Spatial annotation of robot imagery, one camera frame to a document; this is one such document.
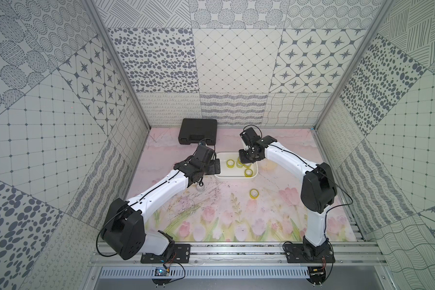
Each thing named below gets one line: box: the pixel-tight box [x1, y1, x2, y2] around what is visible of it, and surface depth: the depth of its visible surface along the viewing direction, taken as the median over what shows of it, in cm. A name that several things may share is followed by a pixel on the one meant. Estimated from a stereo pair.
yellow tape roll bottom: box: [244, 167, 254, 178], surface depth 100 cm
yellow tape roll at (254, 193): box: [248, 188, 260, 200], surface depth 92 cm
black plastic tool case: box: [178, 118, 218, 146], surface depth 118 cm
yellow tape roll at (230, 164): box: [225, 158, 236, 169], surface depth 103 cm
